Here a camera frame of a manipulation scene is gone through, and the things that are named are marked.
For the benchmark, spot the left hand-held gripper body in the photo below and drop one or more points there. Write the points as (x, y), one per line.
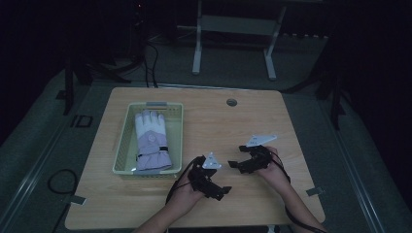
(204, 181)

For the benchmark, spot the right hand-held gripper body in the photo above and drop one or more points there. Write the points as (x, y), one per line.
(261, 158)

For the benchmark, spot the pale green plastic basket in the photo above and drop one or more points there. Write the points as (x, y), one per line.
(176, 142)

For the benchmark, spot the lavender and white glove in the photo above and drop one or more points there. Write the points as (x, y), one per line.
(151, 142)

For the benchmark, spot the person's right hand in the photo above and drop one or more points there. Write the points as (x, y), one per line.
(277, 171)

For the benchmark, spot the person's left hand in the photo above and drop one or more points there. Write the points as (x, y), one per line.
(186, 195)

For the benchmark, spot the grey round table grommet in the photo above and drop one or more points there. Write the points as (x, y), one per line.
(231, 102)

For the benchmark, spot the grey tape piece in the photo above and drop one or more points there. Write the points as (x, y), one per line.
(77, 200)
(315, 191)

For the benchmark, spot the black stand with legs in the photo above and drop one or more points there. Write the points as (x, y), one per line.
(336, 97)
(68, 84)

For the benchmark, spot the black square floor frame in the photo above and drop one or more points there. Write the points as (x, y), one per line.
(83, 121)

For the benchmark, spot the white metal desk frame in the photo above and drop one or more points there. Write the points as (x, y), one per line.
(238, 25)

